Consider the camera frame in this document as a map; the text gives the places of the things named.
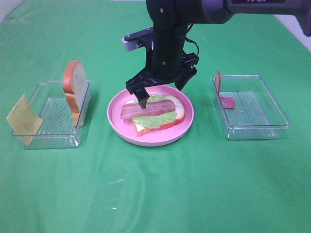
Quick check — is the left clear plastic tray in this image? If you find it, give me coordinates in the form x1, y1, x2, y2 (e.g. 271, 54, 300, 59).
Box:
11, 81, 91, 150

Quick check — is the bacon strip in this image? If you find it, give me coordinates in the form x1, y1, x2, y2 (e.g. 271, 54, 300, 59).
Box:
215, 71, 236, 109
120, 100, 176, 119

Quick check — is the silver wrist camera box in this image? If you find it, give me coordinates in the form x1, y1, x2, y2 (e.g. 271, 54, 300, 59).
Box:
122, 27, 153, 51

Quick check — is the clear plastic tray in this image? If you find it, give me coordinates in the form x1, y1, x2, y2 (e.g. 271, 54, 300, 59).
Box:
11, 81, 91, 150
211, 75, 291, 140

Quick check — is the yellow cheese slice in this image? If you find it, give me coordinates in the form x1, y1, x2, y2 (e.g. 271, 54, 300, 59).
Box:
6, 94, 43, 146

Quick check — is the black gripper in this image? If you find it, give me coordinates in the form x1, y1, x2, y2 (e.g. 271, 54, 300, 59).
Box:
126, 43, 199, 109

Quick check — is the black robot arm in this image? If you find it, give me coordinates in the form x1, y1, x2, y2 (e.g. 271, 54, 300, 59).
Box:
123, 0, 311, 109

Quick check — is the pink round plate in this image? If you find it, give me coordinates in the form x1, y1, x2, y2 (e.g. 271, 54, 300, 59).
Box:
107, 85, 194, 147

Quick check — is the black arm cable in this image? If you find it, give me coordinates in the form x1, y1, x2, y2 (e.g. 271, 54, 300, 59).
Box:
183, 23, 200, 59

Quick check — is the right clear plastic tray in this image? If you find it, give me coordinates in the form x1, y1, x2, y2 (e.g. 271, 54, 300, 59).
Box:
211, 75, 291, 140

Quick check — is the bread slice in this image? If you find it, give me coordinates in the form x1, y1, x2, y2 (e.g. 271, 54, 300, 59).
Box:
62, 60, 88, 126
120, 94, 185, 136

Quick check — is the green lettuce leaf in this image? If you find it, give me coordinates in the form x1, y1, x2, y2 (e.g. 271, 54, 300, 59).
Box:
131, 94, 184, 132

